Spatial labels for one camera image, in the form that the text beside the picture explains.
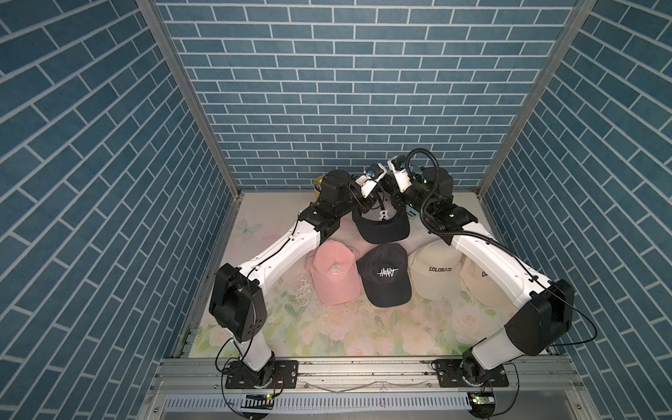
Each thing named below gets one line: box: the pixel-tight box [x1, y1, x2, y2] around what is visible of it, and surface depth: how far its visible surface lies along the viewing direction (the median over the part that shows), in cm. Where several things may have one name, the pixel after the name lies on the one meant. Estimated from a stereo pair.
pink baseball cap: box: [306, 239, 363, 306], surface depth 92 cm
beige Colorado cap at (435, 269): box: [407, 239, 463, 301], surface depth 93 cm
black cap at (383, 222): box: [351, 192, 411, 245], surface depth 89 cm
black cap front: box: [356, 243, 413, 308], surface depth 93 cm
